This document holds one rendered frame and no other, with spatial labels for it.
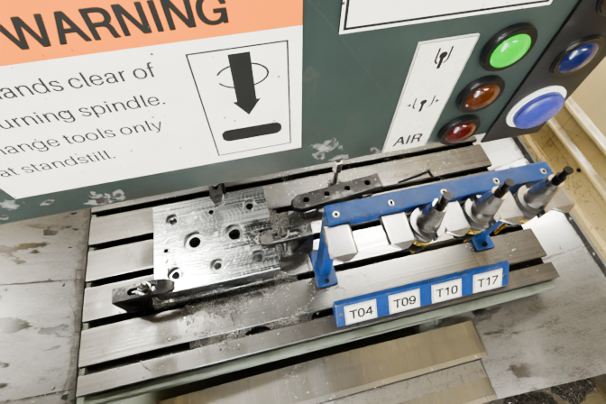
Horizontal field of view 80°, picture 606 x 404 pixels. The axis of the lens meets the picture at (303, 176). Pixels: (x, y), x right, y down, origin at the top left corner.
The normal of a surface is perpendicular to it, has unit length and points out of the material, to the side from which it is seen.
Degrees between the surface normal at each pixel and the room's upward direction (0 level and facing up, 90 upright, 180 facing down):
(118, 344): 0
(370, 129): 90
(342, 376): 7
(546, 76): 90
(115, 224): 0
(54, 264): 24
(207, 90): 90
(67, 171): 90
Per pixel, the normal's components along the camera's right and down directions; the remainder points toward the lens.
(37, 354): 0.41, -0.55
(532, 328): -0.39, -0.40
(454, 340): 0.14, -0.54
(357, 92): 0.22, 0.83
